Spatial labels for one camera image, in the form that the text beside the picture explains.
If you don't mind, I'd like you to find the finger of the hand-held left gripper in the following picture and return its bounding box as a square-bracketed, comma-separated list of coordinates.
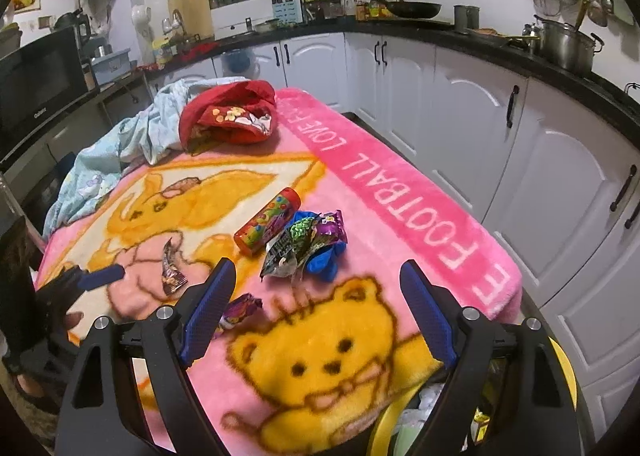
[52, 263, 126, 299]

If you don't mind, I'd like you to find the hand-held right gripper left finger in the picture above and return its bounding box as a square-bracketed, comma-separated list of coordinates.
[54, 257, 237, 456]

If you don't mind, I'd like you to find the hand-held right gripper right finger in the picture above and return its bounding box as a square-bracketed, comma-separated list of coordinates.
[399, 259, 583, 456]

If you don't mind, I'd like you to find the small purple candy wrapper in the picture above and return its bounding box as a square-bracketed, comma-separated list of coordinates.
[214, 293, 263, 339]

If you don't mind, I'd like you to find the brown chocolate bar wrapper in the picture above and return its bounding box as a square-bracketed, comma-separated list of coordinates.
[161, 238, 188, 297]

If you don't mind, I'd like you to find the white plastic bag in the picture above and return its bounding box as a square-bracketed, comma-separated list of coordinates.
[400, 383, 451, 429]

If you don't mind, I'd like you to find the yellow-rimmed black trash bin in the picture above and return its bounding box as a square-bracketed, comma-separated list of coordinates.
[367, 336, 578, 456]

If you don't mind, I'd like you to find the black snack wrapper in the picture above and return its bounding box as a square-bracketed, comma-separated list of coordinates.
[260, 223, 321, 281]

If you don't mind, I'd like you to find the red candy tube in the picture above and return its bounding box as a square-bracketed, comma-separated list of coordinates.
[233, 187, 301, 257]

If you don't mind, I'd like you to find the light green wrapper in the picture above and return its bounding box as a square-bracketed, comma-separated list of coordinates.
[395, 423, 426, 456]

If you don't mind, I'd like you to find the purple snack wrapper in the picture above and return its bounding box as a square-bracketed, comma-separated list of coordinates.
[292, 210, 348, 249]

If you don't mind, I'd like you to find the light blue printed cloth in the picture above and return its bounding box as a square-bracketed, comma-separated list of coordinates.
[42, 78, 251, 237]

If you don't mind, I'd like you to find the pink printed blanket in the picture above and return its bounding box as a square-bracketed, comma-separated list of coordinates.
[32, 88, 523, 456]

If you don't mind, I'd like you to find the black microwave oven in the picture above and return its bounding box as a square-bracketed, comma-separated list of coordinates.
[0, 26, 93, 157]

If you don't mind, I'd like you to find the blue plastic basket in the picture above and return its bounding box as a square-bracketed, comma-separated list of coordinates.
[92, 48, 132, 85]

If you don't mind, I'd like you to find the red printed cloth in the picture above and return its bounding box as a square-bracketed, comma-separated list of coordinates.
[179, 80, 278, 151]

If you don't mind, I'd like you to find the black electric kettle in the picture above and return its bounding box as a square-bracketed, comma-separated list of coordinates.
[52, 8, 93, 54]

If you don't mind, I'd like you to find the metal faucet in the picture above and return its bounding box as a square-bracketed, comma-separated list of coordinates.
[161, 10, 187, 39]

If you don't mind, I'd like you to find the wooden cutting board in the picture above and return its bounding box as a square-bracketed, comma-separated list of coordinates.
[167, 0, 216, 41]

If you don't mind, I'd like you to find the black kitchen countertop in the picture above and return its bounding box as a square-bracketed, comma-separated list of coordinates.
[0, 18, 640, 171]

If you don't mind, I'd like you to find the small steel kettle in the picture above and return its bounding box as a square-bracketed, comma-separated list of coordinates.
[522, 23, 543, 54]

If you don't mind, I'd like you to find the metal cup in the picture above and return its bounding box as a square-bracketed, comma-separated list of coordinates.
[454, 4, 481, 31]

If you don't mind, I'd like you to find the steel stock pot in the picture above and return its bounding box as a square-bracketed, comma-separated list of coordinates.
[534, 14, 605, 76]

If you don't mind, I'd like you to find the black wok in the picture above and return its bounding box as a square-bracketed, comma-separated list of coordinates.
[356, 0, 443, 20]

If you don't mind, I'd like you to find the group of sauce bottles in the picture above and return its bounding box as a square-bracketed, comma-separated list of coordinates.
[342, 0, 391, 19]

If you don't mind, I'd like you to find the blue knife block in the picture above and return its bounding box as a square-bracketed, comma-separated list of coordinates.
[272, 0, 305, 24]

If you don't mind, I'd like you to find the white plastic wall holder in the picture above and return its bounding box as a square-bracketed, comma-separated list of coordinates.
[131, 4, 152, 36]

